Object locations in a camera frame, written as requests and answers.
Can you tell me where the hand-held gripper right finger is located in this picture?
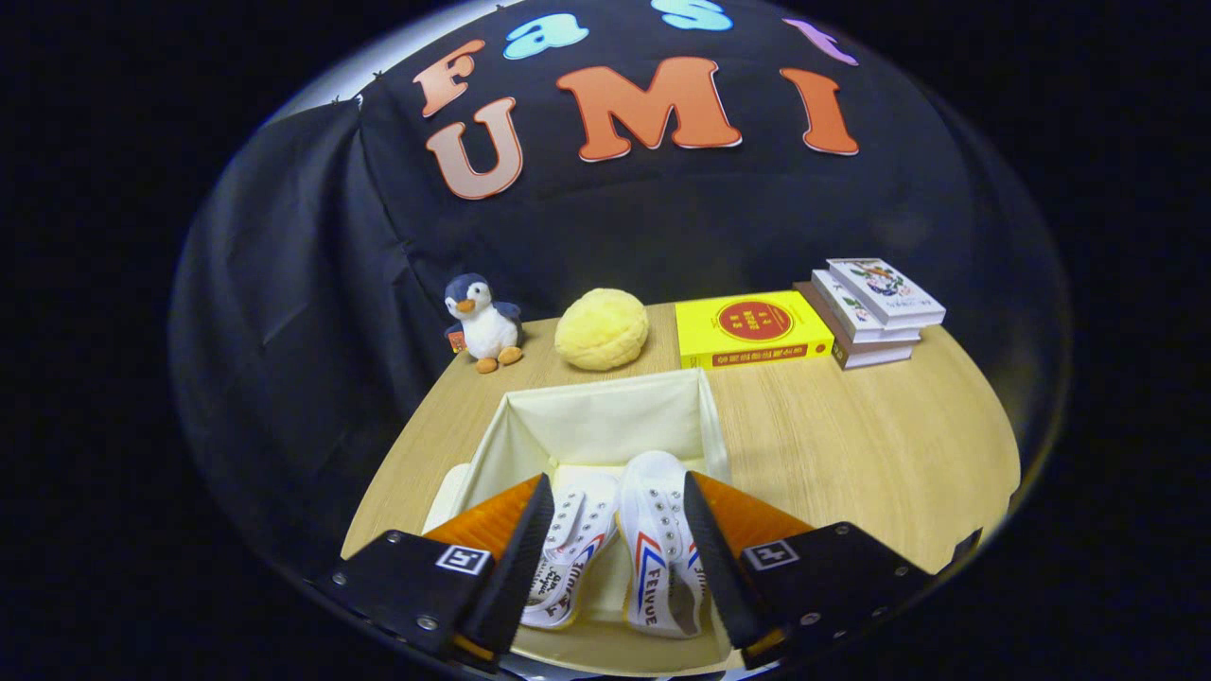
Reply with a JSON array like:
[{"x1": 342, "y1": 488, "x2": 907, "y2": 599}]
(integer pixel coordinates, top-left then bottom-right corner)
[{"x1": 683, "y1": 471, "x2": 985, "y2": 671}]

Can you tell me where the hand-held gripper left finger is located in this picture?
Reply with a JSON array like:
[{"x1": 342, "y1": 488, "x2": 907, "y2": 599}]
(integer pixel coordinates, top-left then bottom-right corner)
[{"x1": 317, "y1": 473, "x2": 555, "y2": 674}]

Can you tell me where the white canvas shoe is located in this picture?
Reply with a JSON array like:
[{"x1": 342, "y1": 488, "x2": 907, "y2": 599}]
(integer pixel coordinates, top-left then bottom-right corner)
[
  {"x1": 518, "y1": 473, "x2": 621, "y2": 631},
  {"x1": 617, "y1": 450, "x2": 709, "y2": 639}
]

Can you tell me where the cream fabric storage box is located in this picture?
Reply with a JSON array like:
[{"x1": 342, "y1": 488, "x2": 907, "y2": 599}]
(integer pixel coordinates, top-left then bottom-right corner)
[{"x1": 421, "y1": 367, "x2": 734, "y2": 677}]

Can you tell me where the yellow book with red circle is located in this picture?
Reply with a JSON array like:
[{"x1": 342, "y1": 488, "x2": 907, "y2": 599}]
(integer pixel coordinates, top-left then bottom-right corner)
[{"x1": 675, "y1": 290, "x2": 835, "y2": 371}]

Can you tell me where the penguin plush toy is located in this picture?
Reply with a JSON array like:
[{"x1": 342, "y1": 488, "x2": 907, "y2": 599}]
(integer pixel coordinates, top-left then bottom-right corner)
[{"x1": 444, "y1": 273, "x2": 524, "y2": 375}]

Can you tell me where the yellow round plush bun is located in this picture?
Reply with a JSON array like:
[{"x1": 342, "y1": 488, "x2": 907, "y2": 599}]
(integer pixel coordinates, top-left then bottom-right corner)
[{"x1": 554, "y1": 288, "x2": 651, "y2": 372}]

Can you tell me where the brown cover book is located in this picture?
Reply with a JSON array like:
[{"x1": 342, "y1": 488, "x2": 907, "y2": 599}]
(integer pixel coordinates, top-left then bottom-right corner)
[{"x1": 793, "y1": 281, "x2": 915, "y2": 371}]

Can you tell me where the white floral cover book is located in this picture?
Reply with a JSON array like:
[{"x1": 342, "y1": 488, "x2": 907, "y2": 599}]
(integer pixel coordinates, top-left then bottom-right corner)
[{"x1": 827, "y1": 257, "x2": 947, "y2": 329}]

